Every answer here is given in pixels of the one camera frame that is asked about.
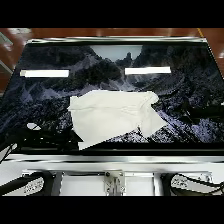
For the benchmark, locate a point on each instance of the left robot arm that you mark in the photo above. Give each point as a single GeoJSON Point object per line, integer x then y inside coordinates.
{"type": "Point", "coordinates": [20, 185]}

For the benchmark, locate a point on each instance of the white T-shirt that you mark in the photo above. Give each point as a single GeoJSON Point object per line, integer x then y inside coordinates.
{"type": "Point", "coordinates": [113, 116]}

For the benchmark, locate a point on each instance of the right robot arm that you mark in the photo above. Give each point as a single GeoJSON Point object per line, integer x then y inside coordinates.
{"type": "Point", "coordinates": [200, 186]}

